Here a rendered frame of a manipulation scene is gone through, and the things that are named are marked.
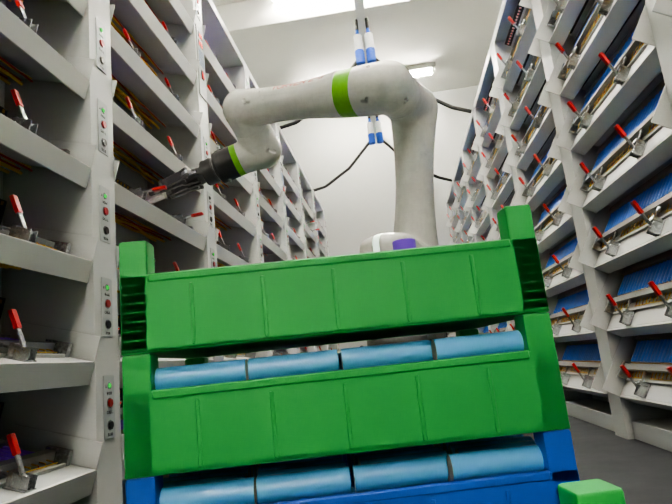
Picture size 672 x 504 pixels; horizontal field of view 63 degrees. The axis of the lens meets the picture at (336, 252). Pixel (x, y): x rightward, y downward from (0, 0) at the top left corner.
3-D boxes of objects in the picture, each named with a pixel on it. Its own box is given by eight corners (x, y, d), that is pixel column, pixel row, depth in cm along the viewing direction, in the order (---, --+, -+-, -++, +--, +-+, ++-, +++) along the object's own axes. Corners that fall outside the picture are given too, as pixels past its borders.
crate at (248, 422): (484, 406, 57) (473, 329, 59) (571, 428, 37) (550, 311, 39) (193, 439, 56) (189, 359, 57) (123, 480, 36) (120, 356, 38)
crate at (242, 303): (473, 329, 59) (461, 255, 60) (550, 311, 39) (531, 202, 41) (189, 359, 57) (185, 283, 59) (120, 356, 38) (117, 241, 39)
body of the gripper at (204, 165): (217, 162, 164) (188, 174, 164) (207, 152, 156) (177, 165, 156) (225, 184, 162) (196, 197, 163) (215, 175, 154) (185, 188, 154)
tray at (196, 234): (204, 250, 184) (209, 223, 185) (109, 200, 124) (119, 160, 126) (147, 242, 186) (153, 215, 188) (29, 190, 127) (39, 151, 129)
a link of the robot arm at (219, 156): (236, 172, 153) (245, 182, 162) (223, 136, 155) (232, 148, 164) (216, 181, 153) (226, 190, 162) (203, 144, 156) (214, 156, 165)
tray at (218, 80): (245, 116, 268) (250, 89, 270) (200, 48, 208) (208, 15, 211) (205, 112, 270) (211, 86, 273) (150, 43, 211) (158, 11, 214)
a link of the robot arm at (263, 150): (289, 166, 157) (285, 150, 166) (272, 128, 149) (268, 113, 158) (244, 185, 158) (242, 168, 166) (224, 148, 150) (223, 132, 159)
